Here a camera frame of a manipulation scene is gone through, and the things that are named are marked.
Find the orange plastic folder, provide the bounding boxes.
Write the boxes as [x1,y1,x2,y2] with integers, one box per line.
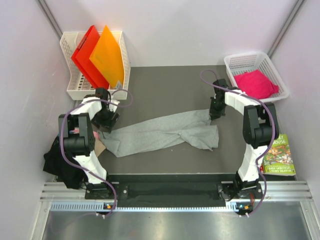
[89,25,125,90]

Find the magenta t shirt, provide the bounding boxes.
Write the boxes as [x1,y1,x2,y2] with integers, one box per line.
[234,69,279,100]

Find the white file organizer basket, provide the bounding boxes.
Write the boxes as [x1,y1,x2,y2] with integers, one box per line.
[60,26,131,101]

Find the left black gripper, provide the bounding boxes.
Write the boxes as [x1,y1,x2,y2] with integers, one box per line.
[91,107,120,133]

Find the tan t shirt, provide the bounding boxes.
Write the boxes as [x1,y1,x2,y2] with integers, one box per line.
[94,139,106,157]

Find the aluminium frame rail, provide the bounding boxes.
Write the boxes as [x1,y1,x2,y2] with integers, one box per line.
[40,181,313,214]

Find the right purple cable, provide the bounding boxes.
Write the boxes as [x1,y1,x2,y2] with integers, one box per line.
[199,69,279,218]

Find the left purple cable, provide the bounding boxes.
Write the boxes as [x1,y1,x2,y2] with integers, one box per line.
[58,88,134,217]

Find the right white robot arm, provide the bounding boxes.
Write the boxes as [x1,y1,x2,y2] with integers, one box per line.
[209,85,279,198]

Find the red plastic folder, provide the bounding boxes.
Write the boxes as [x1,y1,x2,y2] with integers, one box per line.
[71,25,110,89]

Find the white mesh basket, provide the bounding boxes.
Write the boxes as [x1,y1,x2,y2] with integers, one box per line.
[224,51,289,103]

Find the black printed t shirt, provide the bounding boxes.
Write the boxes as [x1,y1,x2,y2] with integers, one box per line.
[43,135,88,190]

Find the pink t shirt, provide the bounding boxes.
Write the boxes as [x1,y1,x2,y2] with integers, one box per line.
[93,131,101,140]

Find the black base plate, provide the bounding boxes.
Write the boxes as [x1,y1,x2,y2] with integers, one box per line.
[85,173,263,208]

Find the purple cable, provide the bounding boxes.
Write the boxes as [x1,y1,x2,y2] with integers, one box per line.
[199,69,279,218]
[58,88,134,217]

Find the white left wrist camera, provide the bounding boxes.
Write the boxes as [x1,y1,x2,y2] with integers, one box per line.
[107,99,120,113]

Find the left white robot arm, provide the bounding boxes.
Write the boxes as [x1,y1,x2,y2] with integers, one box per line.
[58,88,119,199]

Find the grey t shirt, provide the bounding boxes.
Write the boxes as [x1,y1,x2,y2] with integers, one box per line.
[98,109,219,158]

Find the green children's book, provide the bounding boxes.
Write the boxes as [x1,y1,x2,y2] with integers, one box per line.
[260,134,296,176]

